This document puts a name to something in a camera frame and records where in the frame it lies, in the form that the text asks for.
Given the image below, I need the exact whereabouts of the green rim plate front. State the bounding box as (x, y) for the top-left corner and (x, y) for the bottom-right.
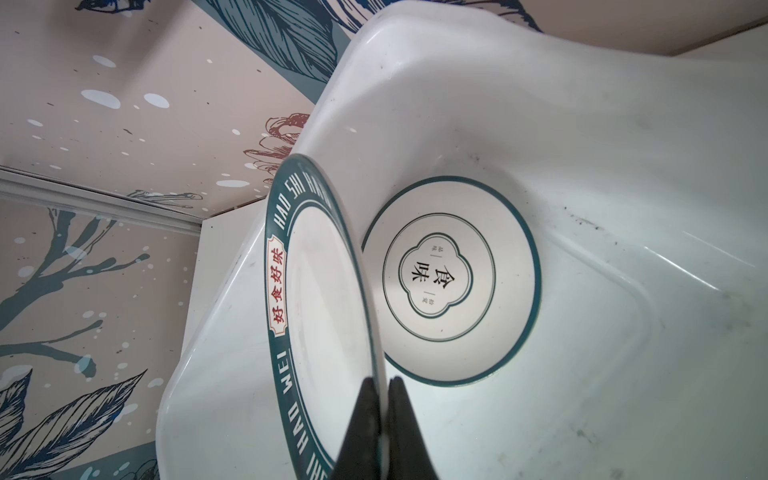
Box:
(263, 155), (386, 479)

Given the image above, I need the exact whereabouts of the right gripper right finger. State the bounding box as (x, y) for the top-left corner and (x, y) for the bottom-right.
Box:
(387, 377), (438, 480)

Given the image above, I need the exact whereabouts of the white plastic bin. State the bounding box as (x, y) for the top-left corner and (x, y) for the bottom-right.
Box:
(156, 1), (767, 479)

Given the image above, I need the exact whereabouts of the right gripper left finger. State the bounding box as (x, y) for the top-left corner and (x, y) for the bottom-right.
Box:
(330, 377), (381, 480)

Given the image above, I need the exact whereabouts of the white plate thin green ring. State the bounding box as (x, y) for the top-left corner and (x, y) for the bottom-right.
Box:
(361, 175), (543, 388)

